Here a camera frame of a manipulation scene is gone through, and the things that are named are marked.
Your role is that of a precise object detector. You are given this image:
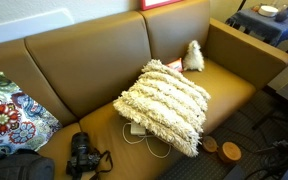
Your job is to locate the dark kettle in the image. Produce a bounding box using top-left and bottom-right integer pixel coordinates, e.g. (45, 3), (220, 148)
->
(274, 4), (288, 23)

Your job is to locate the dark gray camera bag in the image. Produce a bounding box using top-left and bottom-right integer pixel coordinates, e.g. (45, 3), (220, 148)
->
(0, 148), (56, 180)

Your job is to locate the black DSLR camera with strap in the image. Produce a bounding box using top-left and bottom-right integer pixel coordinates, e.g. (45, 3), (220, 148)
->
(65, 131), (114, 180)

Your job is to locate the blue covered table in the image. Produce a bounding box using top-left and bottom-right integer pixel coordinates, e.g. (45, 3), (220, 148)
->
(225, 8), (288, 48)

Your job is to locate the white power adapter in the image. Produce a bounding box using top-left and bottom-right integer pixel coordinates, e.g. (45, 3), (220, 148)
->
(129, 121), (147, 136)

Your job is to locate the white fluffy plush toy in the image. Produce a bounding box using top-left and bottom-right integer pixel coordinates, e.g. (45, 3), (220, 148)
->
(182, 39), (206, 73)

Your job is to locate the colourful floral pillow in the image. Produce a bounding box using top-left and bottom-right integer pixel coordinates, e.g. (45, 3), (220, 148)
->
(0, 71), (63, 164)

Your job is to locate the tan leather sofa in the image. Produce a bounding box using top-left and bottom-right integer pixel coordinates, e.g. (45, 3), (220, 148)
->
(0, 0), (288, 180)

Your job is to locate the black tripod stand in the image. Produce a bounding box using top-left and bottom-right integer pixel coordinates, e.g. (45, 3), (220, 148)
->
(252, 108), (288, 132)

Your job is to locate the orange snack packet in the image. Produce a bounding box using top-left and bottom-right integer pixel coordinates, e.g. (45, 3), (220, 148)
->
(166, 57), (184, 73)

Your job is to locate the white charger cable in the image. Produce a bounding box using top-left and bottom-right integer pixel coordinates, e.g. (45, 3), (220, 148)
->
(122, 122), (172, 159)

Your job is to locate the shaggy cream pillow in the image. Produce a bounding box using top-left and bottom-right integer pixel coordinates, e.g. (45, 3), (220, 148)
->
(112, 59), (212, 158)

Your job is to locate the white bowl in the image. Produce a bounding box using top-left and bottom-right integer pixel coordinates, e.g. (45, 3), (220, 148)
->
(257, 4), (279, 18)

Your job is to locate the red framed picture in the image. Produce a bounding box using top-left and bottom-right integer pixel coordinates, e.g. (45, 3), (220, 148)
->
(140, 0), (184, 11)

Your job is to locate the small wooden cylinder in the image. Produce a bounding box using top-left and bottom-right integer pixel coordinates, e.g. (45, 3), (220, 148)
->
(202, 135), (219, 154)

